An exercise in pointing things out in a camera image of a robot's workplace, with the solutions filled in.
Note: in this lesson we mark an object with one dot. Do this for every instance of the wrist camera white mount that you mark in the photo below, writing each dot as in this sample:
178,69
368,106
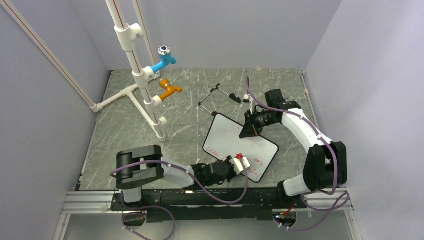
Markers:
248,99
240,163

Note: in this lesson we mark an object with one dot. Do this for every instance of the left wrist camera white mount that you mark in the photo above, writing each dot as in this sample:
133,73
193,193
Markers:
240,163

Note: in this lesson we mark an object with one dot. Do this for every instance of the black wire whiteboard stand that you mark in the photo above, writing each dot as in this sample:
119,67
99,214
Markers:
218,98

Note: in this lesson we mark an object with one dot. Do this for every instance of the small black-framed whiteboard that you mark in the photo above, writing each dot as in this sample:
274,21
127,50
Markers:
222,140

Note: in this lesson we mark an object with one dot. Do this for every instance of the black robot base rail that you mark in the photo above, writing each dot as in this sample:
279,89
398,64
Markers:
260,203

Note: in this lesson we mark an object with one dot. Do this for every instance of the blue faucet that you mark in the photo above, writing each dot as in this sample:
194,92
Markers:
166,58

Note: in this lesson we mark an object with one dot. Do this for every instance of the aluminium extrusion frame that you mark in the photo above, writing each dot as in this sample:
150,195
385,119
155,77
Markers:
99,202

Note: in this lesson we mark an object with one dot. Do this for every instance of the white PVC pipe frame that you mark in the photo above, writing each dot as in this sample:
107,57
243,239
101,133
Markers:
139,93

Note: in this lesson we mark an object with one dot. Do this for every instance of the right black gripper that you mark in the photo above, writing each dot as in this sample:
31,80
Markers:
250,129

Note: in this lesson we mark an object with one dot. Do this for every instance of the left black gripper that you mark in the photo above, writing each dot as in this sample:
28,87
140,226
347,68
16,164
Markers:
234,172

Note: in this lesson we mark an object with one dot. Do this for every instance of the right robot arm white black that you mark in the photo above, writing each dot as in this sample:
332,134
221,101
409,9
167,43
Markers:
326,160

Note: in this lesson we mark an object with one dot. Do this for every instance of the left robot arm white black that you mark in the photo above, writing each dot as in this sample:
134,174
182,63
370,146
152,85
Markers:
141,166

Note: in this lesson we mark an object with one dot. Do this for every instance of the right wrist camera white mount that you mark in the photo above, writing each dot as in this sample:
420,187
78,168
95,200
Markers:
248,99

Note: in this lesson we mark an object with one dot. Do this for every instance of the orange faucet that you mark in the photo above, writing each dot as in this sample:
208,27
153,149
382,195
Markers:
169,89

